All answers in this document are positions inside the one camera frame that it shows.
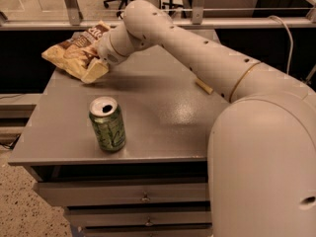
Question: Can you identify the grey drawer cabinet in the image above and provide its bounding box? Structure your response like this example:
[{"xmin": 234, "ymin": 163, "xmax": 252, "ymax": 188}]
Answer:
[{"xmin": 9, "ymin": 46, "xmax": 228, "ymax": 237}]

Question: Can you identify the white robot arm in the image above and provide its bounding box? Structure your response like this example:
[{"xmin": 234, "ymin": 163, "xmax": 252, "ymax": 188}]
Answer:
[{"xmin": 97, "ymin": 0, "xmax": 316, "ymax": 237}]

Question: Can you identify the top grey drawer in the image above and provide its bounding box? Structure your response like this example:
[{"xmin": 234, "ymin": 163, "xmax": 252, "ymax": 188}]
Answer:
[{"xmin": 34, "ymin": 181, "xmax": 209, "ymax": 206}]

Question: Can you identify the green soda can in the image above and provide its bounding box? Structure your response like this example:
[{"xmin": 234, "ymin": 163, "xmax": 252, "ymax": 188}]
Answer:
[{"xmin": 89, "ymin": 97, "xmax": 125, "ymax": 152}]

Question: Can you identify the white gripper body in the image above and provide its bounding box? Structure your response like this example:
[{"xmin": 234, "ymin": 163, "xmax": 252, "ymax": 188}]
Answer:
[{"xmin": 96, "ymin": 34, "xmax": 126, "ymax": 65}]

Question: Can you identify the bottom grey drawer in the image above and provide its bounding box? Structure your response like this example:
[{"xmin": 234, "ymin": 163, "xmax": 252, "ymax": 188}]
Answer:
[{"xmin": 83, "ymin": 224, "xmax": 212, "ymax": 237}]

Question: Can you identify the metal railing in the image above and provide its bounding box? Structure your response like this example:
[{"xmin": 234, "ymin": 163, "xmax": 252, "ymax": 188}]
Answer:
[{"xmin": 0, "ymin": 0, "xmax": 316, "ymax": 30}]

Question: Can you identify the grey drawer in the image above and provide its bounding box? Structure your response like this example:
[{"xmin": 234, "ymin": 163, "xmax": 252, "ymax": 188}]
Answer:
[
  {"xmin": 65, "ymin": 204, "xmax": 211, "ymax": 227},
  {"xmin": 34, "ymin": 181, "xmax": 209, "ymax": 206},
  {"xmin": 83, "ymin": 224, "xmax": 212, "ymax": 237}
]

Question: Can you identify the middle grey drawer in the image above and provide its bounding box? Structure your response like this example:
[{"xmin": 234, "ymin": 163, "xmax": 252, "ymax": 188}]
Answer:
[{"xmin": 65, "ymin": 204, "xmax": 211, "ymax": 227}]

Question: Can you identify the brown chip bag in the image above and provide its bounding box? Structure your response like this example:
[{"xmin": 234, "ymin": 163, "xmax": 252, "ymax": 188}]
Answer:
[{"xmin": 41, "ymin": 21, "xmax": 110, "ymax": 84}]

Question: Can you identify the green yellow sponge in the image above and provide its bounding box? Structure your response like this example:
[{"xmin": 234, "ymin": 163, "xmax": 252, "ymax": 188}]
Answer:
[{"xmin": 196, "ymin": 78, "xmax": 213, "ymax": 95}]

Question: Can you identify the white cable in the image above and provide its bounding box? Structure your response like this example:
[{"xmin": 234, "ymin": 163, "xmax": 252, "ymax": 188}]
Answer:
[{"xmin": 268, "ymin": 15, "xmax": 294, "ymax": 76}]

